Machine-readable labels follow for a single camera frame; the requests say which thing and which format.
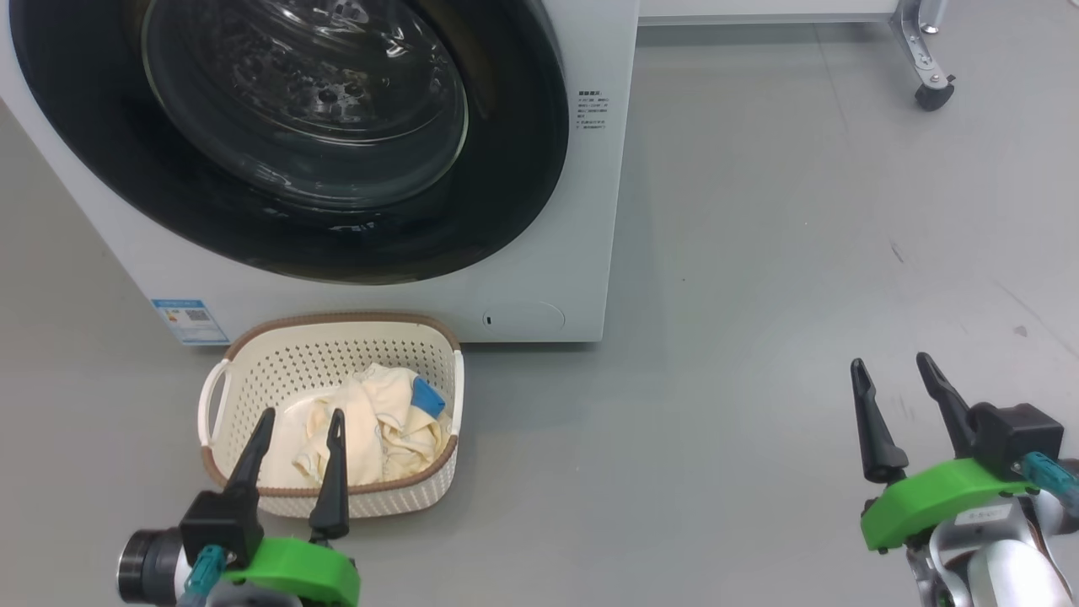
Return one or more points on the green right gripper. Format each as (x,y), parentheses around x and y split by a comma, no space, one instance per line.
(927,502)

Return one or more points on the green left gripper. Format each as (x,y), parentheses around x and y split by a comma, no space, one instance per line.
(303,573)

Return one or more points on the cream garment with blue outline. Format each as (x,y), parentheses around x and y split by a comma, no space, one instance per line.
(367,421)

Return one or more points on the black round washer door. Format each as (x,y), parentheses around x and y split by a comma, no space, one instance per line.
(523,169)

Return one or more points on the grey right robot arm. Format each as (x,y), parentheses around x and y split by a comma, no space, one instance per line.
(1003,573)

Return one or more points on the cream perforated laundry basket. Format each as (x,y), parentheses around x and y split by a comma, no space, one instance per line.
(337,354)

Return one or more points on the white front-load washing machine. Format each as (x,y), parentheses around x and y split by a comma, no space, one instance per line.
(582,253)

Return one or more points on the blue cloth item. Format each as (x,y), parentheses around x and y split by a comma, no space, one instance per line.
(428,396)

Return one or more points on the blue energy label sticker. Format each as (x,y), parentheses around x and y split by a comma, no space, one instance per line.
(190,320)

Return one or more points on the metal leg with black caster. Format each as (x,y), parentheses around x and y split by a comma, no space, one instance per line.
(923,51)

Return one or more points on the stainless steel washer drum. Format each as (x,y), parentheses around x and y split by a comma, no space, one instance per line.
(329,93)

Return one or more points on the white rack base beam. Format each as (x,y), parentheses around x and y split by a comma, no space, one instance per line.
(759,8)

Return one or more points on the small printed text label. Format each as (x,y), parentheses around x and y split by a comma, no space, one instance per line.
(592,110)

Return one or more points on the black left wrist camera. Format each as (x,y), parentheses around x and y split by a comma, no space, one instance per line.
(219,527)

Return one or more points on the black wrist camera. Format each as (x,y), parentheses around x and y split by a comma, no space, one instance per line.
(219,527)
(1016,438)

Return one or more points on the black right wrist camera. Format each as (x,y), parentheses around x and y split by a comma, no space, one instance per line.
(1016,438)

